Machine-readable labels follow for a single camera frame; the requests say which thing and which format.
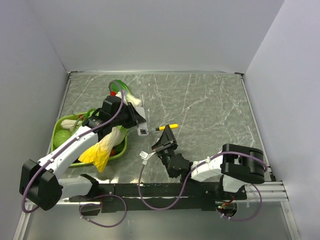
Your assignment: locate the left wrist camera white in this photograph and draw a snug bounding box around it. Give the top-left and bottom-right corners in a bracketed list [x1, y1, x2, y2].
[110, 90, 128, 105]

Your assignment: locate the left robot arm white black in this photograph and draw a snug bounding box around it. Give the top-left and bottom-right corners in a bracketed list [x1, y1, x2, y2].
[19, 95, 148, 211]

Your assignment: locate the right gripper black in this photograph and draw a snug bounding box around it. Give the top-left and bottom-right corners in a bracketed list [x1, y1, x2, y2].
[151, 124, 178, 178]

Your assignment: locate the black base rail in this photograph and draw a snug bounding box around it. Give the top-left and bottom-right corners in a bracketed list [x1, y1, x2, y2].
[69, 180, 247, 213]

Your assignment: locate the yellow handled screwdriver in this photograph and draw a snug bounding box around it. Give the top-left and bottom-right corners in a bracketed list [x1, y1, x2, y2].
[155, 123, 179, 132]

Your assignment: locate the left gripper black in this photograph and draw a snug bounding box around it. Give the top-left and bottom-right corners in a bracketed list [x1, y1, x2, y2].
[111, 102, 147, 129]

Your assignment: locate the round green cabbage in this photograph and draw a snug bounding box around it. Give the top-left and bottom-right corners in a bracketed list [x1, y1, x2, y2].
[53, 129, 72, 148]

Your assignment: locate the red tomato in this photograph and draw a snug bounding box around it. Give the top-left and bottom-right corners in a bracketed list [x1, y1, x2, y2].
[110, 149, 116, 156]

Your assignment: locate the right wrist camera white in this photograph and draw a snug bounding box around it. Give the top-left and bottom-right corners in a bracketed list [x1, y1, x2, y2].
[139, 151, 155, 165]

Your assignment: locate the green bok choy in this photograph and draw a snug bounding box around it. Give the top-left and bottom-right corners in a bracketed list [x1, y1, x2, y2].
[108, 79, 143, 107]

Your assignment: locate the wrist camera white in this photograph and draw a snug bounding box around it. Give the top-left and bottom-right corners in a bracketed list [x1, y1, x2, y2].
[139, 151, 155, 165]
[110, 90, 128, 105]

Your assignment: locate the white remote control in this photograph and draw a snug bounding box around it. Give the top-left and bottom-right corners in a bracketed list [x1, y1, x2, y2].
[135, 106, 149, 137]

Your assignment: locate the green plastic basket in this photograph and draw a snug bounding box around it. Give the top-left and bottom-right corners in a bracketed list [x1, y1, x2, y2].
[50, 108, 128, 161]

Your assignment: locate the white radish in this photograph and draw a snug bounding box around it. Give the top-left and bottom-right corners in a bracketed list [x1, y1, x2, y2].
[60, 119, 77, 132]

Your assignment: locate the green lettuce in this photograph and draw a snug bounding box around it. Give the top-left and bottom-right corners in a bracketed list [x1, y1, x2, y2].
[116, 125, 128, 143]

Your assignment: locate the napa cabbage yellow white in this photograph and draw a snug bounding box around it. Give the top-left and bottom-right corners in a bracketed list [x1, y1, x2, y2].
[78, 127, 121, 173]

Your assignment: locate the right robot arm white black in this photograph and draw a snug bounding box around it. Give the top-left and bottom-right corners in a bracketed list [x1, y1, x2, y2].
[151, 125, 268, 199]

